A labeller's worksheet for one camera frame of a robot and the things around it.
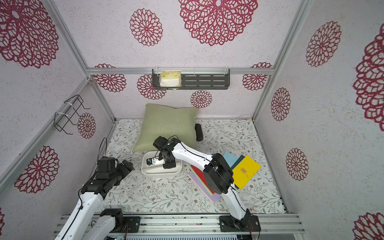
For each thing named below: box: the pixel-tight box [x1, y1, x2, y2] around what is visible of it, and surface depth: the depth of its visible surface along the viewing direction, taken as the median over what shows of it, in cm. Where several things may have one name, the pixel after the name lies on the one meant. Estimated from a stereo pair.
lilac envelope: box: [188, 172, 223, 203], surface depth 87 cm
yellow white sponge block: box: [159, 71, 181, 88], surface depth 92 cm
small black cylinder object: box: [194, 123, 204, 142], surface depth 111 cm
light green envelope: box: [189, 165, 215, 196], surface depth 92 cm
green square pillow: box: [133, 103, 199, 153], surface depth 102 cm
